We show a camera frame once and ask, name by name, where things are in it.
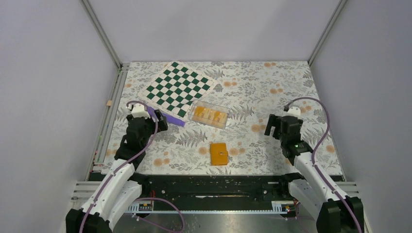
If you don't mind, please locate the purple marker pen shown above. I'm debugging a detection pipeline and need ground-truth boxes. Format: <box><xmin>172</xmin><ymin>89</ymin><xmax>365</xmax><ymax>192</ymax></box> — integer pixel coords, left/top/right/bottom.
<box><xmin>147</xmin><ymin>106</ymin><xmax>185</xmax><ymax>127</ymax></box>

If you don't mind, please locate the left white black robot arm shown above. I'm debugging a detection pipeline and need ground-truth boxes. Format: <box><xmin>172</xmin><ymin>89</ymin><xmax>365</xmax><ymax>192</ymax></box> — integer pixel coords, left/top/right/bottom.
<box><xmin>65</xmin><ymin>101</ymin><xmax>168</xmax><ymax>233</ymax></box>

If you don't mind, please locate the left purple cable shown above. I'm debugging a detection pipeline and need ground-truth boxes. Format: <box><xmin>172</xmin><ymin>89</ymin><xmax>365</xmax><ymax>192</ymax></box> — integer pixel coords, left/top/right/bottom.
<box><xmin>78</xmin><ymin>100</ymin><xmax>186</xmax><ymax>233</ymax></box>

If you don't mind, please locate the orange card holder wallet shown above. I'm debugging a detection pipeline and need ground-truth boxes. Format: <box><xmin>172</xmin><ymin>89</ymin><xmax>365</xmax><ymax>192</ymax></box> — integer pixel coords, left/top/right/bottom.
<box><xmin>210</xmin><ymin>143</ymin><xmax>229</xmax><ymax>166</ymax></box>

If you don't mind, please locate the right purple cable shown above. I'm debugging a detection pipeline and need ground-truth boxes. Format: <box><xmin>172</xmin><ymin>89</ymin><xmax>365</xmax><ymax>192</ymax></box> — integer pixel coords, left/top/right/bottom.
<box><xmin>283</xmin><ymin>97</ymin><xmax>363</xmax><ymax>233</ymax></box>

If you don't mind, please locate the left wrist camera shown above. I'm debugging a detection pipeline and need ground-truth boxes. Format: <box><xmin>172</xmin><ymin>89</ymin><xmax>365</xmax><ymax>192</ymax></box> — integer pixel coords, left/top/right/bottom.
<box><xmin>131</xmin><ymin>103</ymin><xmax>151</xmax><ymax>119</ymax></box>

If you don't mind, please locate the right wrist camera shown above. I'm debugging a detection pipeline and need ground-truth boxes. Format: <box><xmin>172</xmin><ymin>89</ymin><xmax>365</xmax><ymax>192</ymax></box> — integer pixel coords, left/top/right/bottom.
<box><xmin>286</xmin><ymin>106</ymin><xmax>301</xmax><ymax>117</ymax></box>

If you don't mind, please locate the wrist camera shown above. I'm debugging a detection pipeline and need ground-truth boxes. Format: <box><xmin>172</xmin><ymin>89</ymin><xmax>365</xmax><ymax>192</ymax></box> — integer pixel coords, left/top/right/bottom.
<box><xmin>286</xmin><ymin>106</ymin><xmax>301</xmax><ymax>117</ymax></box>
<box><xmin>131</xmin><ymin>103</ymin><xmax>151</xmax><ymax>119</ymax></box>

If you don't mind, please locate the clear plastic card box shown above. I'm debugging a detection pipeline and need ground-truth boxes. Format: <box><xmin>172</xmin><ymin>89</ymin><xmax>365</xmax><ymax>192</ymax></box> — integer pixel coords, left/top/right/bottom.
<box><xmin>189</xmin><ymin>100</ymin><xmax>230</xmax><ymax>129</ymax></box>

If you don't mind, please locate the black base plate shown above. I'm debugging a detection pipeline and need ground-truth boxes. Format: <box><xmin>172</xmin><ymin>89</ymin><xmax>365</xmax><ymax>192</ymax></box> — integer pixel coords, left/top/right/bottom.
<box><xmin>130</xmin><ymin>173</ymin><xmax>293</xmax><ymax>211</ymax></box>

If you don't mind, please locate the purple cable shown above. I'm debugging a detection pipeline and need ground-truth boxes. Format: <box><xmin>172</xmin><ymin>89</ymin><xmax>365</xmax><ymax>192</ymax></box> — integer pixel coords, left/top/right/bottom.
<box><xmin>78</xmin><ymin>100</ymin><xmax>186</xmax><ymax>233</ymax></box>
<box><xmin>283</xmin><ymin>97</ymin><xmax>363</xmax><ymax>233</ymax></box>

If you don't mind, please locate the green white chessboard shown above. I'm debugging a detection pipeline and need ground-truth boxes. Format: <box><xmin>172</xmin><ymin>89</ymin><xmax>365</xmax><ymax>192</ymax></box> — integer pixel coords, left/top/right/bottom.
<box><xmin>138</xmin><ymin>61</ymin><xmax>218</xmax><ymax>120</ymax></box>

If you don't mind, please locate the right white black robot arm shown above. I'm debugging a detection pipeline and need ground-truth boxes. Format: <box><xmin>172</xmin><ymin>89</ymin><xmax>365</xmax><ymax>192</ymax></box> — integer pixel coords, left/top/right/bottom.
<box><xmin>264</xmin><ymin>114</ymin><xmax>364</xmax><ymax>233</ymax></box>

